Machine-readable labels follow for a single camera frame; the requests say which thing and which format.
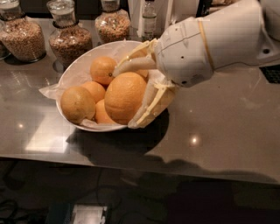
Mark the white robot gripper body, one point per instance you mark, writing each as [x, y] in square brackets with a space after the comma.
[183, 52]

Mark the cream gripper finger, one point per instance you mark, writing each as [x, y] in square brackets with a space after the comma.
[150, 59]
[154, 84]

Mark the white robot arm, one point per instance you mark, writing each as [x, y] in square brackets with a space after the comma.
[246, 33]

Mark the white ceramic bowl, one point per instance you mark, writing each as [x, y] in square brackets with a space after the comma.
[92, 125]

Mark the small hidden left orange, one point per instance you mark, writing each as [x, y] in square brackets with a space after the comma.
[95, 89]

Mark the white paper bowl liner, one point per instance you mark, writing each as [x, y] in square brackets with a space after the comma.
[78, 72]

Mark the front left yellowish orange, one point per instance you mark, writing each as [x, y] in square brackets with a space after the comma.
[77, 104]

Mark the white stand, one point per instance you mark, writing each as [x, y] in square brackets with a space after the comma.
[168, 12]

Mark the clear glass bottle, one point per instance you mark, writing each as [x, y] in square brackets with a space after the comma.
[149, 18]

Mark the right glass cereal jar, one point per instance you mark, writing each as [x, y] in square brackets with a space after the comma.
[114, 23]

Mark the glass cereal jar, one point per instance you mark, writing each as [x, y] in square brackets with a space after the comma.
[68, 41]
[114, 23]
[23, 38]

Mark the middle glass cereal jar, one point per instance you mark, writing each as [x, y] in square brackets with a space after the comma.
[68, 41]

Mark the black tray mat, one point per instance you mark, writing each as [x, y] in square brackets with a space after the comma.
[271, 73]

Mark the left glass cereal jar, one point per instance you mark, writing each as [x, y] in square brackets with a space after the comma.
[23, 38]

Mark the far left glass jar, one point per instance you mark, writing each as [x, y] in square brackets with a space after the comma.
[4, 53]

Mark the grey box under table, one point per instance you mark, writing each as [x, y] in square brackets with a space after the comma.
[89, 214]

